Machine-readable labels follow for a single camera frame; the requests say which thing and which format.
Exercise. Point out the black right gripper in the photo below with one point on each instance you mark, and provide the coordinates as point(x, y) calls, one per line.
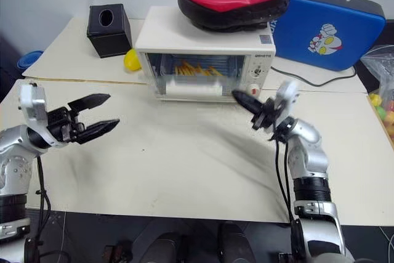
point(266, 113)

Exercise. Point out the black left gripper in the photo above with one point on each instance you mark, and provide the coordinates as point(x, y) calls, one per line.
point(60, 124)

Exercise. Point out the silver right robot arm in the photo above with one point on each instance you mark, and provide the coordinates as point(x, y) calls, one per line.
point(307, 158)

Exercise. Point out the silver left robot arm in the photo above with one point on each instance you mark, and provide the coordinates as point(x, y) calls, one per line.
point(15, 164)

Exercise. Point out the white toaster oven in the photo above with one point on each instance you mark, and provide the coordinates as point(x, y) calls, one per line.
point(264, 56)

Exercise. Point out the yellow fries food container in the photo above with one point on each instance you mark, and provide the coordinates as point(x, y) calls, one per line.
point(197, 69)

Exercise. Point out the yellow plastic ball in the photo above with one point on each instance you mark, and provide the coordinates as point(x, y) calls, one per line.
point(131, 61)

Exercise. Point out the black leather tissue box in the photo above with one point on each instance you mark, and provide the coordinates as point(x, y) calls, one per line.
point(107, 36)

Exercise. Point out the blue round lid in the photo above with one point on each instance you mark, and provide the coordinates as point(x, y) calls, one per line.
point(28, 58)

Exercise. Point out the blue cartoon boxing pad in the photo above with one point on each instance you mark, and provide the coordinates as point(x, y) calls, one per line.
point(332, 29)

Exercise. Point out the wooden tray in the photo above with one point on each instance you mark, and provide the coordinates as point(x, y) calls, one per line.
point(380, 123)

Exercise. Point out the clear bag of colourful toys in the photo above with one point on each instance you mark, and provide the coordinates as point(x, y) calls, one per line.
point(381, 69)

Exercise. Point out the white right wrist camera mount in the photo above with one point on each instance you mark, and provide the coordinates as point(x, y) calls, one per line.
point(287, 91)

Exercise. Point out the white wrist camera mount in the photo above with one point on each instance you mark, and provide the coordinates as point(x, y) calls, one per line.
point(287, 91)
point(32, 103)

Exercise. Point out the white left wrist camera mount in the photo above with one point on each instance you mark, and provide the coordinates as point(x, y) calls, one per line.
point(32, 103)

